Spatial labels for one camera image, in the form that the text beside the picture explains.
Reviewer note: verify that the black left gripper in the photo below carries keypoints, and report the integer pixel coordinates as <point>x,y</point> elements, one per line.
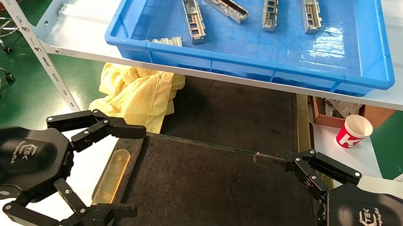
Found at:
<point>17,158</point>

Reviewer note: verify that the silver metal bracket part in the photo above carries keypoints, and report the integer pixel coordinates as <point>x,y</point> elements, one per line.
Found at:
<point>270,8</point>
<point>311,12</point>
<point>224,6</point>
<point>194,21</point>
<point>168,40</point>

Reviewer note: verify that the yellow checked cloth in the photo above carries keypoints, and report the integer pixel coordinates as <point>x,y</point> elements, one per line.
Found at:
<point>137,92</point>

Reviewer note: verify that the red and white paper cup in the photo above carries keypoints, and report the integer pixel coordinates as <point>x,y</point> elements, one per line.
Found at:
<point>352,134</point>

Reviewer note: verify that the pile of grey metal plates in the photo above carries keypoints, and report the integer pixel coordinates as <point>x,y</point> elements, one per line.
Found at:
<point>344,107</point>

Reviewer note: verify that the brown cardboard box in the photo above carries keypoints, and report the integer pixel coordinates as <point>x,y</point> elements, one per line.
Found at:
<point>378,114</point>

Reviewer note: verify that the black conveyor belt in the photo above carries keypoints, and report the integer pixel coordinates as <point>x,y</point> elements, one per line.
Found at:
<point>233,113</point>

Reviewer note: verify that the blue plastic tray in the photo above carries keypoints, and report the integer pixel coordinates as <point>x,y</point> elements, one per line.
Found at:
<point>235,39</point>

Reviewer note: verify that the gold metal rail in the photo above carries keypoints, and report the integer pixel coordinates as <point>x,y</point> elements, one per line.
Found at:
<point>302,123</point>

